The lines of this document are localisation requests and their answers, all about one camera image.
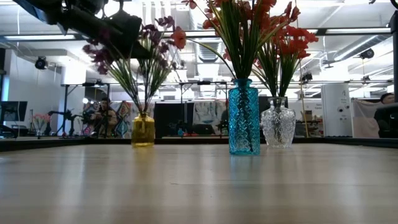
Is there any white pillar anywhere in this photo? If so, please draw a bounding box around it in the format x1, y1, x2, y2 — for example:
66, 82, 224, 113
320, 83, 352, 138

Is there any yellow glass vase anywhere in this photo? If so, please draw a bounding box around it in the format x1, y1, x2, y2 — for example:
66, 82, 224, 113
131, 111, 155, 148

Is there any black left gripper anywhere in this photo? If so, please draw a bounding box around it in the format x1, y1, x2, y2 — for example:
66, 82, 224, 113
93, 9, 154, 60

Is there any person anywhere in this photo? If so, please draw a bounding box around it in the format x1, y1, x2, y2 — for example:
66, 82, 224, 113
91, 96, 121, 138
373, 92, 396, 139

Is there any black partition panel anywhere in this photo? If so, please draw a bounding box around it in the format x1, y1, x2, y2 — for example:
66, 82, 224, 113
154, 102, 195, 138

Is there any background vase with flowers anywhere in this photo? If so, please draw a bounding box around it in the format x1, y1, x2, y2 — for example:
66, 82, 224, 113
30, 113, 52, 137

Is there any blue glass vase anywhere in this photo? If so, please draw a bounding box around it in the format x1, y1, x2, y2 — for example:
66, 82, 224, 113
228, 78, 261, 156

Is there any clear cut-glass vase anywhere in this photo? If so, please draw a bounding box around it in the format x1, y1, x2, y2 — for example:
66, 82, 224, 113
260, 96, 297, 149

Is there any floral patterned cloth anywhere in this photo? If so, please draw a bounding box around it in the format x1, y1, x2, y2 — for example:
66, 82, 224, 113
82, 100, 156, 139

